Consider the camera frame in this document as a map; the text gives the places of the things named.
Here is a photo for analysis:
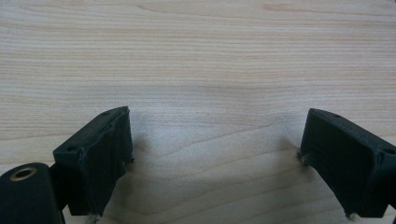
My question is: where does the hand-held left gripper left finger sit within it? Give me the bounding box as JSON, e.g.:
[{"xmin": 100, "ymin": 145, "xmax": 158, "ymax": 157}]
[{"xmin": 51, "ymin": 105, "xmax": 135, "ymax": 217}]

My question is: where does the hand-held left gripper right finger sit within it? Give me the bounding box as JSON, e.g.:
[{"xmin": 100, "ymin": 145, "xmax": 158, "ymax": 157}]
[{"xmin": 298, "ymin": 107, "xmax": 396, "ymax": 218}]

